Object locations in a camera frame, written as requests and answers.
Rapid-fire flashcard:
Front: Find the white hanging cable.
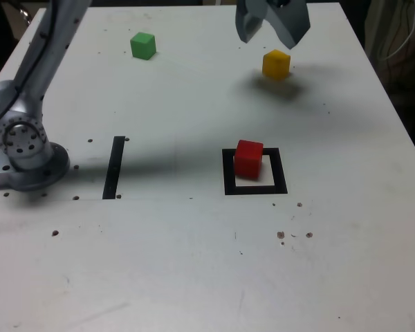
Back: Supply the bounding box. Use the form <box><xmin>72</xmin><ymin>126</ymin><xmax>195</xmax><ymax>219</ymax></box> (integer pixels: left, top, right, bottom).
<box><xmin>376</xmin><ymin>0</ymin><xmax>415</xmax><ymax>62</ymax></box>

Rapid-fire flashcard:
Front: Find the black tape strip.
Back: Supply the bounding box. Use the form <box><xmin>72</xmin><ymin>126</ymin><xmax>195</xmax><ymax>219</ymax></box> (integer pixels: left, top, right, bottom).
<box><xmin>102</xmin><ymin>136</ymin><xmax>126</xmax><ymax>201</ymax></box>

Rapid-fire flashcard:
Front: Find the green cube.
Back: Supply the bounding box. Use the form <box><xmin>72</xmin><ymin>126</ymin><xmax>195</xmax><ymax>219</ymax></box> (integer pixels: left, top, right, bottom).
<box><xmin>129</xmin><ymin>32</ymin><xmax>157</xmax><ymax>61</ymax></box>

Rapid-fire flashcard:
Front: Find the red cube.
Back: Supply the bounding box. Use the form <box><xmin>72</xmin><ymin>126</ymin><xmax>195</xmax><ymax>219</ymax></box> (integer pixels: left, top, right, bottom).
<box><xmin>233</xmin><ymin>139</ymin><xmax>265</xmax><ymax>181</ymax></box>

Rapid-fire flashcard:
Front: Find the yellow cube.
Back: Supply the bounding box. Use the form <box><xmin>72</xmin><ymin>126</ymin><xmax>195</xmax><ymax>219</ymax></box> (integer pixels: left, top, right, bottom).
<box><xmin>261</xmin><ymin>49</ymin><xmax>292</xmax><ymax>81</ymax></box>

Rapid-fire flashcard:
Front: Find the beige fabric backdrop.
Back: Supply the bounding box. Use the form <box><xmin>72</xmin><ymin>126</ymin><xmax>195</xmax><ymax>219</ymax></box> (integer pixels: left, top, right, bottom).
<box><xmin>365</xmin><ymin>0</ymin><xmax>415</xmax><ymax>104</ymax></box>

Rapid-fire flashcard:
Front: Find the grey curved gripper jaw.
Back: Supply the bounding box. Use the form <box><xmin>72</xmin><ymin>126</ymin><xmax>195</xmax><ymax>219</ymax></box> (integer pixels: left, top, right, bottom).
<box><xmin>234</xmin><ymin>0</ymin><xmax>268</xmax><ymax>44</ymax></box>
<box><xmin>267</xmin><ymin>0</ymin><xmax>311</xmax><ymax>50</ymax></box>

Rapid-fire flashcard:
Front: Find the black tape square outline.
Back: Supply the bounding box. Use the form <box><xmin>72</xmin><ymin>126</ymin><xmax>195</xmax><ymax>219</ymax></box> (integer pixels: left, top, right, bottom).
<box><xmin>221</xmin><ymin>147</ymin><xmax>288</xmax><ymax>196</ymax></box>

